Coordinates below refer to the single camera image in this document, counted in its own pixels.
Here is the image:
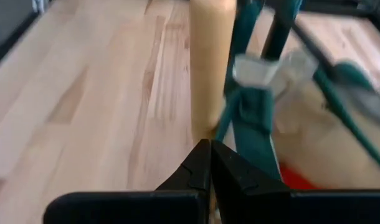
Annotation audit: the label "green-handled pruning shears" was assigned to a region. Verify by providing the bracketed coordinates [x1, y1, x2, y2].
[232, 0, 318, 97]

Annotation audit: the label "narrow wooden-handled trowel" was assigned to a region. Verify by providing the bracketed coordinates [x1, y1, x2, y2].
[189, 0, 237, 146]

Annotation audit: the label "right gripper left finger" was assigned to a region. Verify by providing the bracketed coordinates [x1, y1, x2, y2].
[43, 138, 212, 224]

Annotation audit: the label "cream and green tool bag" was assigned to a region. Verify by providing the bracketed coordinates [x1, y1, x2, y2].
[214, 0, 380, 191]

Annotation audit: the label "red gardening glove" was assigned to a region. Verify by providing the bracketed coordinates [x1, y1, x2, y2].
[278, 163, 320, 191]

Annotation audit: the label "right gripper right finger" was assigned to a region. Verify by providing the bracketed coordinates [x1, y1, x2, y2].
[211, 140, 380, 224]

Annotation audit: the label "black metal table frame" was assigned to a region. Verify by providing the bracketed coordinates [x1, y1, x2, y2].
[0, 9, 41, 71]

